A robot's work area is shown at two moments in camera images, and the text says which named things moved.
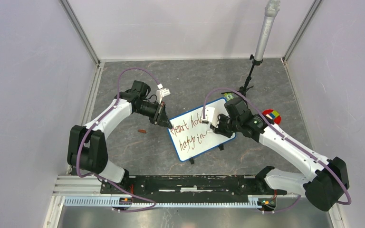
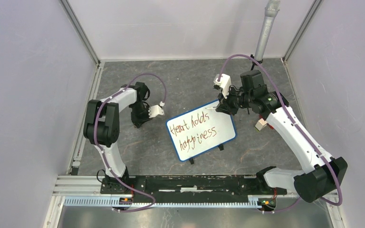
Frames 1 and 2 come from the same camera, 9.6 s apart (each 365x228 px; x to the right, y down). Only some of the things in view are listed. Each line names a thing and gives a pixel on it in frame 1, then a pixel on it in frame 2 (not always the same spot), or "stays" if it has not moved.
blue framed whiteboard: x=190 y=137 stays
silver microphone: x=271 y=9 stays
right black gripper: x=220 y=117 to x=224 y=108
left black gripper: x=159 y=117 to x=137 y=121
